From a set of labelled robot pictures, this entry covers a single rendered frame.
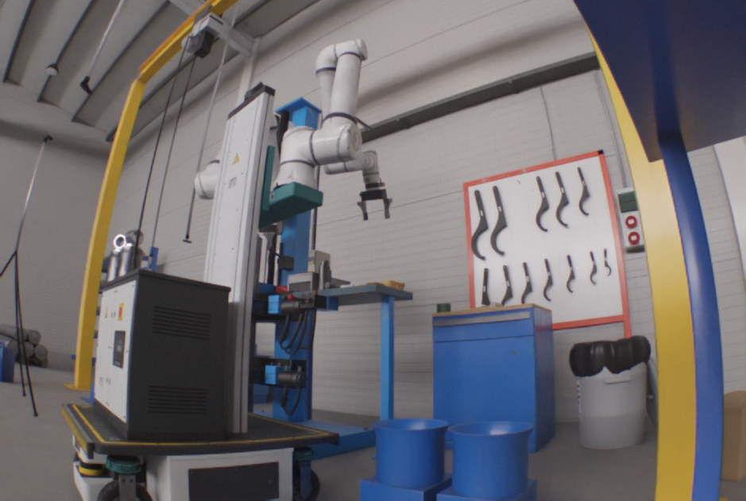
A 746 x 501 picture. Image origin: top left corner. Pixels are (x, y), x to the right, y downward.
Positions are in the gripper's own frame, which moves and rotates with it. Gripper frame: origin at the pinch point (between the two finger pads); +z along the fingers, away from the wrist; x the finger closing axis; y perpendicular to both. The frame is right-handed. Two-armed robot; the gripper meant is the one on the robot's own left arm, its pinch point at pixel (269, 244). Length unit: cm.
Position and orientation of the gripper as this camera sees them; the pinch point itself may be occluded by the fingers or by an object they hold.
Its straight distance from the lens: 292.8
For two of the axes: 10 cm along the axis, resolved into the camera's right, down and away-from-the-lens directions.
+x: -9.9, 0.3, 1.3
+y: 1.3, -1.1, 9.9
